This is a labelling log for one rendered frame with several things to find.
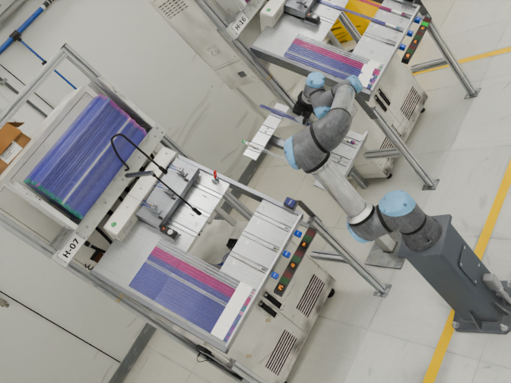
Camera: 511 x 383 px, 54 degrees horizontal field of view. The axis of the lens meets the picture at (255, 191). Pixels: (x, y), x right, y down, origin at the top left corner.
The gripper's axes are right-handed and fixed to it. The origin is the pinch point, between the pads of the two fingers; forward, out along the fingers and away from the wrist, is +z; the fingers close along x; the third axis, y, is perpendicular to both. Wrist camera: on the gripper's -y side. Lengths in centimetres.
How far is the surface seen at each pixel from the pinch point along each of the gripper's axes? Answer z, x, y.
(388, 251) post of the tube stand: 56, 13, -70
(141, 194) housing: 12, 68, 49
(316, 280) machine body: 63, 46, -44
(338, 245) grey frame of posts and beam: 24, 37, -42
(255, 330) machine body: 52, 88, -27
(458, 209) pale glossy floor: 32, -18, -90
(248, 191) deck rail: 11.5, 40.9, 7.5
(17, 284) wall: 143, 130, 127
